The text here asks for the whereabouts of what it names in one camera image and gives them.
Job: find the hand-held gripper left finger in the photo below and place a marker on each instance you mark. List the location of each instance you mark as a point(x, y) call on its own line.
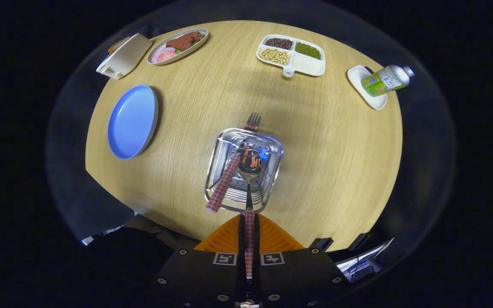
point(203, 273)

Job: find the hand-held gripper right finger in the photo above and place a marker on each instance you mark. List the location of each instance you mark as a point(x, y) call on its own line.
point(293, 273)

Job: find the metal perforated basket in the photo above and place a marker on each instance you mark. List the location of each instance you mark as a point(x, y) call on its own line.
point(268, 171)

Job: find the blue plate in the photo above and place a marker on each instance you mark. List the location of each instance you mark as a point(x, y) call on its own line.
point(133, 122)

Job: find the small white square dish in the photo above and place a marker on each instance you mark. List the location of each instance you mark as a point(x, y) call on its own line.
point(375, 102)

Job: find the white divided tray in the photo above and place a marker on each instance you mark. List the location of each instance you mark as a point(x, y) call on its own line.
point(310, 66)

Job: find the green and silver bottle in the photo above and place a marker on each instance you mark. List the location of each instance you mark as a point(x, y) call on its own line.
point(383, 80)

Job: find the pile of yellow soybeans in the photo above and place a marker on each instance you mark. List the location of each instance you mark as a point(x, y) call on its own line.
point(274, 56)

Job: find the beige food plate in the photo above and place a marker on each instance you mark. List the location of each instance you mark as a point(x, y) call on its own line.
point(154, 60)

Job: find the pink ham slices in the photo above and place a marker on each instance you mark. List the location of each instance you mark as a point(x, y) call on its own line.
point(164, 54)

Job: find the pile of green beans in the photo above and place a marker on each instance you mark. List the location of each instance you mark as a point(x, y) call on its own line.
point(307, 50)

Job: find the pile of dark beans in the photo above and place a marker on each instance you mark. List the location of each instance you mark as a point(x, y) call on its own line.
point(278, 43)

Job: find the green lettuce leaf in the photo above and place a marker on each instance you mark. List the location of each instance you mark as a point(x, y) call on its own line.
point(195, 42)

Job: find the white toaster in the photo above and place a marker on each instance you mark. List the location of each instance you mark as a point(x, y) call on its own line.
point(126, 55)

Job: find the brown steak piece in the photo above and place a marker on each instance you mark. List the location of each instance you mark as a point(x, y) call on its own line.
point(182, 42)

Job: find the brown toast slice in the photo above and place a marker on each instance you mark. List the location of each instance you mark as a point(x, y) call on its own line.
point(118, 44)

